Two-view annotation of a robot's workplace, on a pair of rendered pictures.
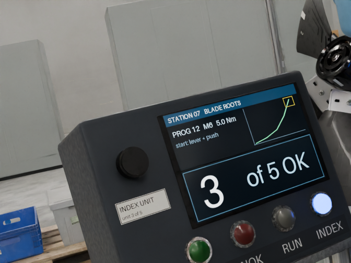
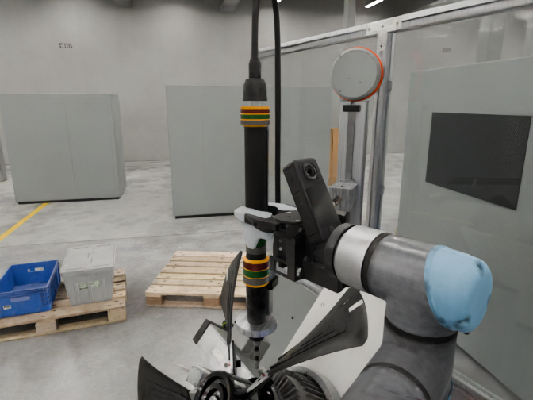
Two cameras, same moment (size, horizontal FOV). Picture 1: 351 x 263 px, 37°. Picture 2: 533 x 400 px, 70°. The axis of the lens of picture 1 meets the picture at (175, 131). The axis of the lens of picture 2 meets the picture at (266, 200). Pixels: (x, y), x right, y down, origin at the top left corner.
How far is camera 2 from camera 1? 0.91 m
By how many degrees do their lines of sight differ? 8
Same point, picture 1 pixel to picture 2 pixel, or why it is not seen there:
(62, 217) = (71, 283)
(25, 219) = (48, 269)
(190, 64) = (226, 144)
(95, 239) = not seen: outside the picture
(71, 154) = not seen: outside the picture
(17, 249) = (26, 305)
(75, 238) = (82, 301)
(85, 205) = not seen: outside the picture
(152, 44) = (197, 121)
